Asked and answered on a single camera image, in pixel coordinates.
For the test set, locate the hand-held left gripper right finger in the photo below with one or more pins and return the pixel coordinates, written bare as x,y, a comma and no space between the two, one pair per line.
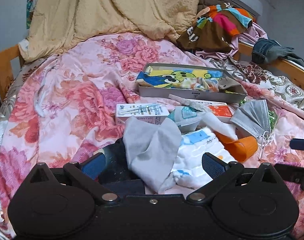
213,166

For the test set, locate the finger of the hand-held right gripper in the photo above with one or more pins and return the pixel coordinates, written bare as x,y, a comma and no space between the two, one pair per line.
291,173
301,145

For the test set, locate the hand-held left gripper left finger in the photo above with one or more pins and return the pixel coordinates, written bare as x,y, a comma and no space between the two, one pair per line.
93,166

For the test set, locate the white quilted cloth blue print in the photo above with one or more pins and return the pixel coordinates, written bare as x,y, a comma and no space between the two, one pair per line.
192,157

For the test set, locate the dark cloth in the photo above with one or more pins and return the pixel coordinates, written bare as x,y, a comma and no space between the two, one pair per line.
115,160

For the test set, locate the white gauze cloth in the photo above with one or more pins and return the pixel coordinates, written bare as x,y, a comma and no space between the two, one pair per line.
217,125

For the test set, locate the grey cloth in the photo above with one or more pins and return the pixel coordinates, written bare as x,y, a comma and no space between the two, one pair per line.
147,150

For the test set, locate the grey face mask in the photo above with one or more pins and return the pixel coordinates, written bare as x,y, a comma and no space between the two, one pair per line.
251,117

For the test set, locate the grey cardboard box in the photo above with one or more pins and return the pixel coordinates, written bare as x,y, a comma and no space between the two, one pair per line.
179,96

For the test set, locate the cartoon print towel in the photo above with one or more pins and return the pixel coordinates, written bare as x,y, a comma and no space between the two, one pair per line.
177,76

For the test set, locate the orange and white carton box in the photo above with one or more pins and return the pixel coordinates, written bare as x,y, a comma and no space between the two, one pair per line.
220,112

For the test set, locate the teal and white packet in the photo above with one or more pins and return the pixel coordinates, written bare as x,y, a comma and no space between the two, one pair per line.
184,115

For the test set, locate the pink floral blanket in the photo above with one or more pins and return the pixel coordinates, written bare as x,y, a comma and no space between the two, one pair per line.
67,92

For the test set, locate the orange and blue patterned cloth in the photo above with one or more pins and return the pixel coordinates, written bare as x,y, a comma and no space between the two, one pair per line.
204,83

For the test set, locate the blue denim jeans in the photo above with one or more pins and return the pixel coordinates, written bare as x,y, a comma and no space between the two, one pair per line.
263,50

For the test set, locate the pink satin cloth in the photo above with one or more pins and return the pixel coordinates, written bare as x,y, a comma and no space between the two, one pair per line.
258,32

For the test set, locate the brown multicoloured striped cloth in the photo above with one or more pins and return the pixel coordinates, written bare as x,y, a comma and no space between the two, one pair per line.
212,32

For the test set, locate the yellow textured blanket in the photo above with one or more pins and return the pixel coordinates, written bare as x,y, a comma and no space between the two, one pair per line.
104,10

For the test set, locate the wooden bed frame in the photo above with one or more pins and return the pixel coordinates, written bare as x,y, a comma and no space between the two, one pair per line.
7,55

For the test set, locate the teal wall poster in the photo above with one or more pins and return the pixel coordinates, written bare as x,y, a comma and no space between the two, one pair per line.
31,0

